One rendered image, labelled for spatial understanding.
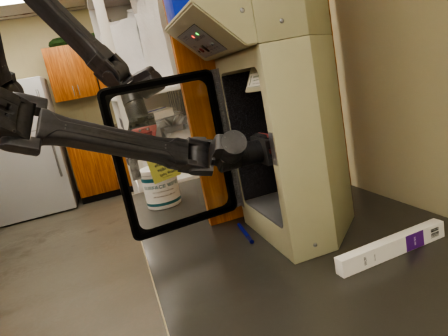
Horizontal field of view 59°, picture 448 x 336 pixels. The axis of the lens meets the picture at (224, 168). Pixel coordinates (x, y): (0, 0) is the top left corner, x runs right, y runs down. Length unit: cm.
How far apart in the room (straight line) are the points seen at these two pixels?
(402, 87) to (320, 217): 44
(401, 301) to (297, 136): 36
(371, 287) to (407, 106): 52
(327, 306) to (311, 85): 43
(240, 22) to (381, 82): 54
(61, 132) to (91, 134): 6
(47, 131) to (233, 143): 37
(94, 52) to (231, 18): 45
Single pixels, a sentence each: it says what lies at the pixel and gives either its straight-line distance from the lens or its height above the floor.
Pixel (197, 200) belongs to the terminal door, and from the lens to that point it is 110.
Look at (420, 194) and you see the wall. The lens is 120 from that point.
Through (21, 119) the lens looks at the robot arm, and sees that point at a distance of 83.
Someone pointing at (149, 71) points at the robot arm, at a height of 141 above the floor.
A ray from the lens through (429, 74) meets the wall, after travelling 108.
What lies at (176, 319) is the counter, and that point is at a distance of 81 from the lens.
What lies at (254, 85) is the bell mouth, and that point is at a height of 133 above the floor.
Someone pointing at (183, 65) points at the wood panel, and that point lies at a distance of 114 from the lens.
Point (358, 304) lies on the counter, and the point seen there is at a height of 94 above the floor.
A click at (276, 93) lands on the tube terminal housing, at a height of 131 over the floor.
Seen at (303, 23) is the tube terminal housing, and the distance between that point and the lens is 85.
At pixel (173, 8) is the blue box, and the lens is 98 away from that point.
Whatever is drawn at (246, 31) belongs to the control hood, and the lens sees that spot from 80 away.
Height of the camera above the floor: 136
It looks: 13 degrees down
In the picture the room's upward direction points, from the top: 11 degrees counter-clockwise
